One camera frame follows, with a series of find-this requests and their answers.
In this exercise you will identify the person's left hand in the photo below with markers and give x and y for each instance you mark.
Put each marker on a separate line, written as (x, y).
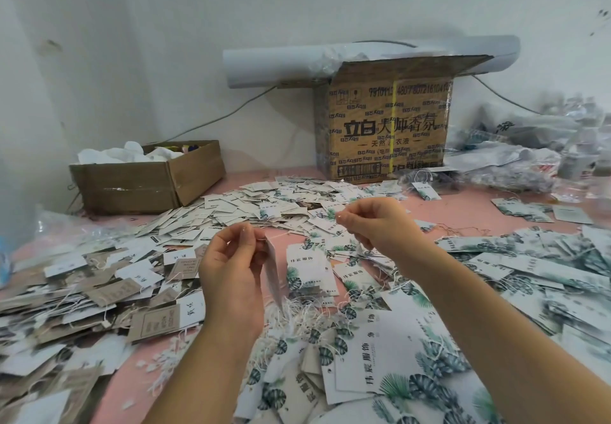
(234, 280)

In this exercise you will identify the blue tissue pack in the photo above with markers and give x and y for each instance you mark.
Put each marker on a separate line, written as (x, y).
(5, 261)

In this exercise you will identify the single white leaf print tag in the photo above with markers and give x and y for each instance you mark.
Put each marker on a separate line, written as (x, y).
(272, 271)

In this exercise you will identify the person's left forearm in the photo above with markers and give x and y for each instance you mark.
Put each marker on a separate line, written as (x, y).
(196, 385)

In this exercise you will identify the small open cardboard box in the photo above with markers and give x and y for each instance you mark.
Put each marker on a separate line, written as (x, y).
(148, 180)

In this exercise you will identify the white crumpled material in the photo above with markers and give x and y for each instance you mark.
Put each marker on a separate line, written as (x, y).
(129, 155)

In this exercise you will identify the pile of brown white tags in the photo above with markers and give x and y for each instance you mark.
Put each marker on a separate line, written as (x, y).
(86, 314)

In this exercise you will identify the heap of clear plastic bags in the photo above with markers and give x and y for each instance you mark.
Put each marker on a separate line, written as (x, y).
(544, 156)

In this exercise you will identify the clear plastic bag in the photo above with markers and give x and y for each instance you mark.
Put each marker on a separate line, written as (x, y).
(69, 230)

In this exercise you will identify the person's right hand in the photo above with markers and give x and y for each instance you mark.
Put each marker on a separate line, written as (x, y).
(382, 228)

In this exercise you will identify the person's right forearm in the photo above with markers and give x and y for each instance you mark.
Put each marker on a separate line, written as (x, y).
(530, 342)

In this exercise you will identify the large printed cardboard box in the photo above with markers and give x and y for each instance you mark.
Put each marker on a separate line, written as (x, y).
(387, 123)

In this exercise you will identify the heap of small tags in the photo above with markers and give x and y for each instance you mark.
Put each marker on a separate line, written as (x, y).
(272, 204)

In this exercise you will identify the pile of green leaf tags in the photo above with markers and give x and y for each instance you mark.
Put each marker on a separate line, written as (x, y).
(535, 304)

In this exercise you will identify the white roll in plastic wrap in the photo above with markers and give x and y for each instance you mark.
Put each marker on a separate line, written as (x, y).
(284, 64)

